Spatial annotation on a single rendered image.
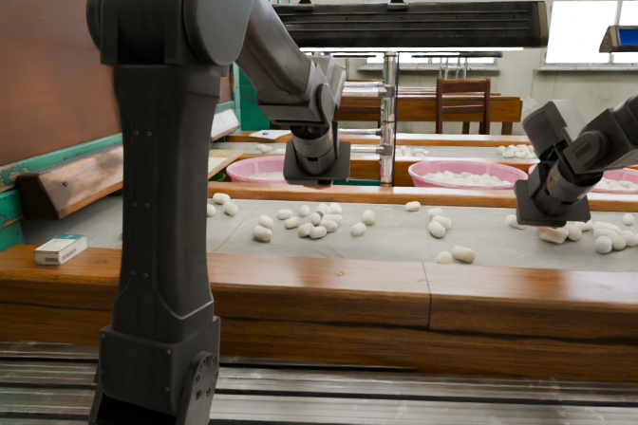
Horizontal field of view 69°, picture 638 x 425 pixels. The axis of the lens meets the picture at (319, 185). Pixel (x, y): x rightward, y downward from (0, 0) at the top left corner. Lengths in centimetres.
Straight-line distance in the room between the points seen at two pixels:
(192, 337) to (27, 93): 57
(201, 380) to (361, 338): 25
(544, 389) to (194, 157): 46
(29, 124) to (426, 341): 66
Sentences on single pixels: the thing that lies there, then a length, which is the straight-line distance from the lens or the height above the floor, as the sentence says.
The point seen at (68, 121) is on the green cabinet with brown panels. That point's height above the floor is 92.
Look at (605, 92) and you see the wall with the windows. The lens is 663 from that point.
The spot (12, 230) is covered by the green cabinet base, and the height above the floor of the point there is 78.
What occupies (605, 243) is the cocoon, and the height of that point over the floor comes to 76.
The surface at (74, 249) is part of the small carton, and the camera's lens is 71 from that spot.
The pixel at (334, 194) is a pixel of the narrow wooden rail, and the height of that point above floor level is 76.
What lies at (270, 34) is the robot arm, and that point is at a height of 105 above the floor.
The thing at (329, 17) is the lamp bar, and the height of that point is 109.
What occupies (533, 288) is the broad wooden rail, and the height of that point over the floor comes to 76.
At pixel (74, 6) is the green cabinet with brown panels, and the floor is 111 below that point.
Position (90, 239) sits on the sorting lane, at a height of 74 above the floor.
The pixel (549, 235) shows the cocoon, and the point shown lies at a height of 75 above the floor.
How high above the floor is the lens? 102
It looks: 15 degrees down
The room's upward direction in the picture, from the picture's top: straight up
